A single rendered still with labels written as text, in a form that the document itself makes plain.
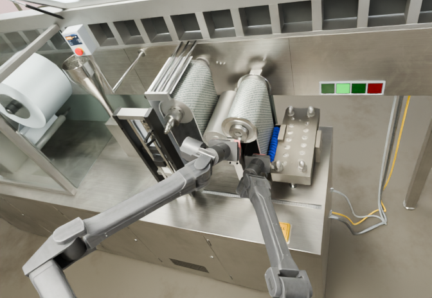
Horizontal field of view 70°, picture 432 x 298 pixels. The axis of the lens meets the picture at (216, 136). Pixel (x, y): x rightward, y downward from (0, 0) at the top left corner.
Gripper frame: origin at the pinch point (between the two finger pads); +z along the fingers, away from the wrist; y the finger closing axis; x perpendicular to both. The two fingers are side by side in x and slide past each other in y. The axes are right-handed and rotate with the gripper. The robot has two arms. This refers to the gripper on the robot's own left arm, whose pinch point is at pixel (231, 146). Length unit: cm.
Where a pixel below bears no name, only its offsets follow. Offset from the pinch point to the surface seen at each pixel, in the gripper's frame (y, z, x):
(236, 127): -0.6, 7.0, 5.8
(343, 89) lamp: 35, 40, 20
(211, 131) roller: -13.1, 12.0, 3.0
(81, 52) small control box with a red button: -54, -13, 34
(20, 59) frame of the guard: -97, -7, 33
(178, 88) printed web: -24.6, 5.7, 20.5
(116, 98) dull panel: -90, 46, 14
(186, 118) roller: -22.8, 8.9, 8.2
